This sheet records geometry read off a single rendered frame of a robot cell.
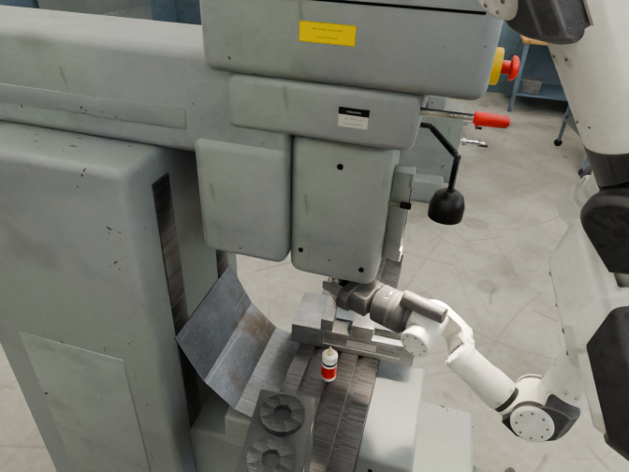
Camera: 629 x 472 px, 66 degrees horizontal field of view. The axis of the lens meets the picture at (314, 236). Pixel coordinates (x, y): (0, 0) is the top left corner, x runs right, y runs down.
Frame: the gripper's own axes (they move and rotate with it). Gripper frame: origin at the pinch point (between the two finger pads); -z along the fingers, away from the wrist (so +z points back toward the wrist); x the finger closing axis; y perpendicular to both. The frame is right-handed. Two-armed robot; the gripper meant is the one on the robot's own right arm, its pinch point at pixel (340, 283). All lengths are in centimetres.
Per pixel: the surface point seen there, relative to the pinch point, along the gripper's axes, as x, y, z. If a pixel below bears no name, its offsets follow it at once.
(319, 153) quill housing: 10.8, -36.8, 0.4
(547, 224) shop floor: -301, 123, -1
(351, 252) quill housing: 8.0, -16.4, 7.2
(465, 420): -25, 51, 32
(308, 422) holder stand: 27.8, 11.9, 12.7
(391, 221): -1.8, -20.4, 10.3
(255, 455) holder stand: 40.2, 10.6, 10.0
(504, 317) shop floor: -170, 123, 10
